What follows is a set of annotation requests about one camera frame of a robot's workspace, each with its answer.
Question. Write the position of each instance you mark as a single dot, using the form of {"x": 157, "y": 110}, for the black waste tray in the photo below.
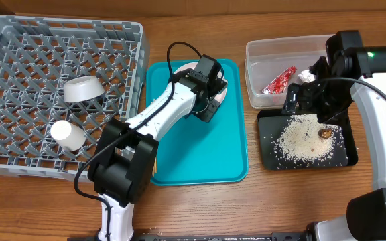
{"x": 270, "y": 123}

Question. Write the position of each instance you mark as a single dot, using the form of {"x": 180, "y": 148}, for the brown food scrap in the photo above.
{"x": 325, "y": 133}

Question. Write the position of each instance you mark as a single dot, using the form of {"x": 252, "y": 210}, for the red snack wrapper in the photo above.
{"x": 279, "y": 84}

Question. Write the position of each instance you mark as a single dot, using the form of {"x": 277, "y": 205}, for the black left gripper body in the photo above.
{"x": 208, "y": 110}

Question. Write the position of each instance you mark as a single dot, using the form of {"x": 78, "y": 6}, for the clear plastic bin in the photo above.
{"x": 267, "y": 59}

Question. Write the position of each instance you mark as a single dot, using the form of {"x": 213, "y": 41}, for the grey small bowl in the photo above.
{"x": 82, "y": 89}

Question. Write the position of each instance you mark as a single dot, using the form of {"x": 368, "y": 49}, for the teal serving tray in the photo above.
{"x": 194, "y": 152}

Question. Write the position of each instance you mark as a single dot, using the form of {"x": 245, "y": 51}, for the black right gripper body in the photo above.
{"x": 300, "y": 94}

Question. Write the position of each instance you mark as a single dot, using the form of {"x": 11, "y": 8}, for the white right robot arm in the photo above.
{"x": 365, "y": 217}

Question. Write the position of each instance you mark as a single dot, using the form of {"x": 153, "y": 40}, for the white tissue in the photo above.
{"x": 306, "y": 76}

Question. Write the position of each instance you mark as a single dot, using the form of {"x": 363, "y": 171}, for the grey dishwasher rack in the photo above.
{"x": 37, "y": 57}

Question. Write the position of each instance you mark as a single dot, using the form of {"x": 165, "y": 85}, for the white rice pile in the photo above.
{"x": 298, "y": 144}

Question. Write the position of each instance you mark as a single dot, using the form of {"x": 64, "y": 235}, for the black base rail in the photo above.
{"x": 196, "y": 236}

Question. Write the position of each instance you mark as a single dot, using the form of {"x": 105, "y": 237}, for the white paper cup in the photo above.
{"x": 67, "y": 135}

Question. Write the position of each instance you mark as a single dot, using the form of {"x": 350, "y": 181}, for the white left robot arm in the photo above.
{"x": 125, "y": 154}

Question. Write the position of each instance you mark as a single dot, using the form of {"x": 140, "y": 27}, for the large white plate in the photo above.
{"x": 222, "y": 94}

